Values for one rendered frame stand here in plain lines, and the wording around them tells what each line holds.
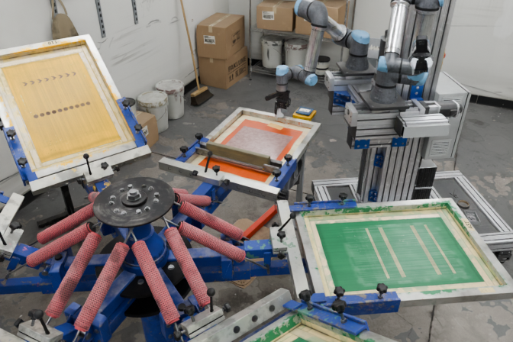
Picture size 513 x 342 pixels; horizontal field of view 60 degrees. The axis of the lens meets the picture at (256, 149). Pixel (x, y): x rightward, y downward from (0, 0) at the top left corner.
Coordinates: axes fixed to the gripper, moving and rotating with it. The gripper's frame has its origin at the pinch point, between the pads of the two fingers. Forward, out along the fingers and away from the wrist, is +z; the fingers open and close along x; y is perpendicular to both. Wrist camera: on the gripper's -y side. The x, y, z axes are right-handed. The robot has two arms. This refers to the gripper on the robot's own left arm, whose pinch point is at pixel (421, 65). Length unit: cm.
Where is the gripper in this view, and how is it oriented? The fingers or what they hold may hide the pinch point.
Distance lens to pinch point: 198.3
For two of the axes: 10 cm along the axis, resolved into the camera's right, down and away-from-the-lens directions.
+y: 1.3, 8.6, 4.9
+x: -9.4, -0.4, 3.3
